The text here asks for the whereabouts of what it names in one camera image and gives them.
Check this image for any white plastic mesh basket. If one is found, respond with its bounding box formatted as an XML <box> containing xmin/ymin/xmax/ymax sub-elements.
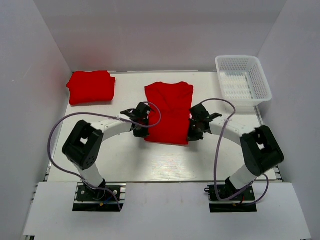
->
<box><xmin>215</xmin><ymin>55</ymin><xmax>272</xmax><ymax>107</ymax></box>

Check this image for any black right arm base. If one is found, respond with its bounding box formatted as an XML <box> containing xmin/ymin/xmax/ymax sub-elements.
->
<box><xmin>204</xmin><ymin>184</ymin><xmax>256</xmax><ymax>202</ymax></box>

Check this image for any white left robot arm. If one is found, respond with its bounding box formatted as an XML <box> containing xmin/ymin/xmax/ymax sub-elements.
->
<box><xmin>62</xmin><ymin>102</ymin><xmax>152</xmax><ymax>189</ymax></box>

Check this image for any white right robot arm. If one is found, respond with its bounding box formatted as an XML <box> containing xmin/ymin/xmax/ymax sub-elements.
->
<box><xmin>187</xmin><ymin>103</ymin><xmax>285</xmax><ymax>194</ymax></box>

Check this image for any red folded t shirt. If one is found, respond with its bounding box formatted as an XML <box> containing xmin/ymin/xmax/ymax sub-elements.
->
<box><xmin>66</xmin><ymin>70</ymin><xmax>116</xmax><ymax>106</ymax></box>

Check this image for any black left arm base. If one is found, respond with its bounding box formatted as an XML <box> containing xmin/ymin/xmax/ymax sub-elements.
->
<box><xmin>75</xmin><ymin>184</ymin><xmax>121</xmax><ymax>202</ymax></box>

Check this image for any red t shirt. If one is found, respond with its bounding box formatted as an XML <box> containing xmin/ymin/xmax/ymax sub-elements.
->
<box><xmin>144</xmin><ymin>81</ymin><xmax>194</xmax><ymax>146</ymax></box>
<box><xmin>66</xmin><ymin>70</ymin><xmax>116</xmax><ymax>106</ymax></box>

